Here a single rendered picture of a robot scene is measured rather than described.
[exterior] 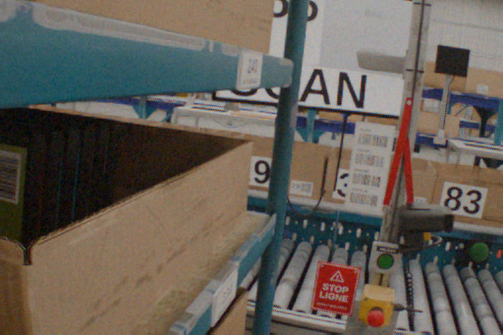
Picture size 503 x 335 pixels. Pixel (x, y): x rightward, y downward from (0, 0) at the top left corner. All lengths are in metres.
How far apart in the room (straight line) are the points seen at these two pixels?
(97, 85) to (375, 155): 0.85
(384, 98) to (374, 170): 0.19
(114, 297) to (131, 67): 0.16
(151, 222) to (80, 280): 0.09
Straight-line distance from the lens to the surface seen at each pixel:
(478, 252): 1.65
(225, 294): 0.41
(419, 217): 0.96
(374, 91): 1.08
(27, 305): 0.24
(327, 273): 1.07
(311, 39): 1.05
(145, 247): 0.33
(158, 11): 0.30
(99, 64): 0.18
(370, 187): 1.00
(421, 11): 1.01
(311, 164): 1.62
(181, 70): 0.25
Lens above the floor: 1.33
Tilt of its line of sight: 10 degrees down
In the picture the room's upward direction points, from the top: 6 degrees clockwise
